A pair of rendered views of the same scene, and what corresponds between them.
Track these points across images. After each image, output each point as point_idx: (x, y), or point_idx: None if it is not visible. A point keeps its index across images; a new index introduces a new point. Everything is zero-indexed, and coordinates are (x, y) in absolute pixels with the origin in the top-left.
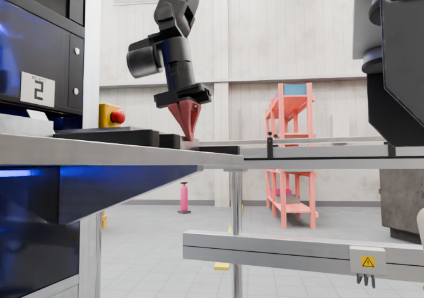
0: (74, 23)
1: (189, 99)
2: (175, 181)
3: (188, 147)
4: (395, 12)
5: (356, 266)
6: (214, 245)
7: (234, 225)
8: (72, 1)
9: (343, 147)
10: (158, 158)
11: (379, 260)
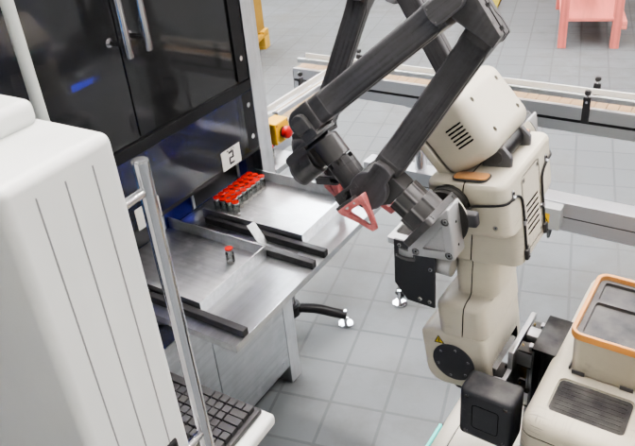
0: (242, 84)
1: (337, 184)
2: None
3: None
4: (398, 260)
5: None
6: None
7: (418, 161)
8: (238, 66)
9: (535, 103)
10: (317, 270)
11: (554, 217)
